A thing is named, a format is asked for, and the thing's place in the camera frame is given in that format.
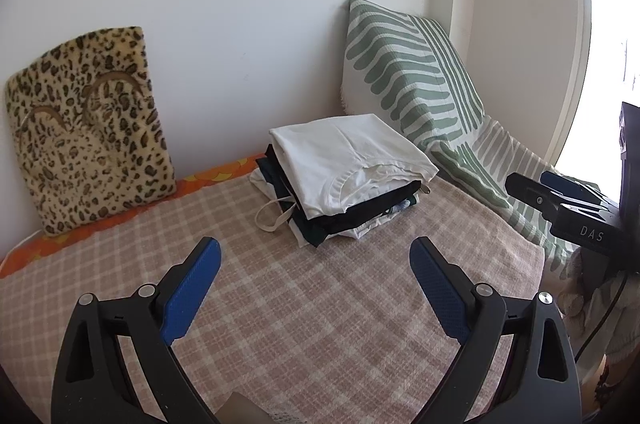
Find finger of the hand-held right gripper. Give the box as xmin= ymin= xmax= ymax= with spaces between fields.
xmin=540 ymin=170 xmax=619 ymax=211
xmin=505 ymin=172 xmax=602 ymax=226

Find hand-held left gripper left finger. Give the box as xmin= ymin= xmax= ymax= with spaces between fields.
xmin=50 ymin=237 xmax=222 ymax=424

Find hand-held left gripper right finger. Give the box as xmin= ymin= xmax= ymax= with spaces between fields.
xmin=409 ymin=237 xmax=584 ymax=424

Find white t-shirt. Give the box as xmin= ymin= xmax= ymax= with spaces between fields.
xmin=268 ymin=113 xmax=440 ymax=221

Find person's right forearm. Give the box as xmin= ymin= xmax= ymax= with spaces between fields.
xmin=556 ymin=249 xmax=640 ymax=364

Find white patterned folded garment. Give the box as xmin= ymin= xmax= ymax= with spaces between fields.
xmin=292 ymin=198 xmax=417 ymax=249

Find cream tote bag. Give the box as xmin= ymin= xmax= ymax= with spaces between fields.
xmin=249 ymin=168 xmax=302 ymax=234

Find black folded garment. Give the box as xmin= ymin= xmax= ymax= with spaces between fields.
xmin=256 ymin=144 xmax=422 ymax=239

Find pink plaid blanket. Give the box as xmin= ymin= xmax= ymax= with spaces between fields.
xmin=0 ymin=171 xmax=547 ymax=424

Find orange patterned bedsheet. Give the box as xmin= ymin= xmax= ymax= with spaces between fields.
xmin=0 ymin=154 xmax=267 ymax=280

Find window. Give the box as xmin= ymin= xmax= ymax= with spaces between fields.
xmin=554 ymin=0 xmax=640 ymax=177

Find green striped pillow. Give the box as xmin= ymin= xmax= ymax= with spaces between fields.
xmin=340 ymin=0 xmax=581 ymax=281

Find leopard print cushion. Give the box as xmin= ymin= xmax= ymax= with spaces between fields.
xmin=5 ymin=25 xmax=177 ymax=236

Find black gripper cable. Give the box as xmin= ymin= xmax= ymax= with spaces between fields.
xmin=574 ymin=271 xmax=629 ymax=363

